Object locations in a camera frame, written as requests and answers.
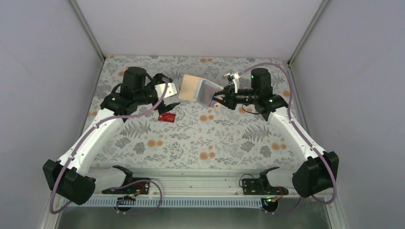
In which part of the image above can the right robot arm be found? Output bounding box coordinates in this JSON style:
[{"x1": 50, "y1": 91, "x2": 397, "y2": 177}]
[{"x1": 213, "y1": 68, "x2": 339, "y2": 202}]

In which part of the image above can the aluminium mounting rail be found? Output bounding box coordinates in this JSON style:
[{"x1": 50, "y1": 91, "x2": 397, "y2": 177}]
[{"x1": 52, "y1": 174, "x2": 336, "y2": 198}]

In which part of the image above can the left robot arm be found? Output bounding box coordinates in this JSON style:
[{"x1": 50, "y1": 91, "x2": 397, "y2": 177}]
[{"x1": 43, "y1": 67, "x2": 177, "y2": 205}]

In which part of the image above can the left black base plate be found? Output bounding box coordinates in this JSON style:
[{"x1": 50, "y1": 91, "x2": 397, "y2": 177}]
[{"x1": 101, "y1": 177, "x2": 150, "y2": 195}]

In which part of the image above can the red credit card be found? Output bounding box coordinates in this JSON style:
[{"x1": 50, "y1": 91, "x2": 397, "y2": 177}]
[{"x1": 158, "y1": 113, "x2": 176, "y2": 123}]

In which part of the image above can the purple cable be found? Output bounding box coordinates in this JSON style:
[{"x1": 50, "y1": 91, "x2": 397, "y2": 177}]
[
  {"x1": 49, "y1": 77, "x2": 170, "y2": 216},
  {"x1": 237, "y1": 62, "x2": 338, "y2": 216}
]

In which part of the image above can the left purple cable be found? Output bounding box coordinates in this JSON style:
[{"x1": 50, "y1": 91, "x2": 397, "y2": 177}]
[{"x1": 49, "y1": 77, "x2": 170, "y2": 216}]

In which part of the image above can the grey slotted cable duct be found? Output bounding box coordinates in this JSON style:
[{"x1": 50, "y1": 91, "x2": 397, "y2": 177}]
[{"x1": 68, "y1": 197, "x2": 262, "y2": 208}]

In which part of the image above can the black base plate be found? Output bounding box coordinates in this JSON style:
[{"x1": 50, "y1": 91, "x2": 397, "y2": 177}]
[
  {"x1": 101, "y1": 177, "x2": 150, "y2": 195},
  {"x1": 241, "y1": 178, "x2": 289, "y2": 196}
]

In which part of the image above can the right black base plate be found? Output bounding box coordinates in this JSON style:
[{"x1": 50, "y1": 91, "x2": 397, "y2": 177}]
[{"x1": 241, "y1": 178, "x2": 289, "y2": 196}]

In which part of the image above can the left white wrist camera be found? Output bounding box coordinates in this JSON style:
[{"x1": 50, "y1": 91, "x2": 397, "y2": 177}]
[{"x1": 154, "y1": 83, "x2": 178, "y2": 101}]

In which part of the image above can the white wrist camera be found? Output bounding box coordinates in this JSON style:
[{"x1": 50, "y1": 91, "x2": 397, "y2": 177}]
[
  {"x1": 154, "y1": 83, "x2": 178, "y2": 101},
  {"x1": 224, "y1": 73, "x2": 240, "y2": 94}
]

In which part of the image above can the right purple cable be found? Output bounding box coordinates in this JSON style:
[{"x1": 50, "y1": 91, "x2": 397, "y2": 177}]
[{"x1": 237, "y1": 62, "x2": 338, "y2": 216}]

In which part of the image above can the floral patterned table mat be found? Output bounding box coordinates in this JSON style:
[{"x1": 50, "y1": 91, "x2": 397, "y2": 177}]
[{"x1": 86, "y1": 55, "x2": 298, "y2": 169}]

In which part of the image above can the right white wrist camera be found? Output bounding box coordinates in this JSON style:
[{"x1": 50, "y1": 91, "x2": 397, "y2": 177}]
[{"x1": 224, "y1": 73, "x2": 240, "y2": 94}]

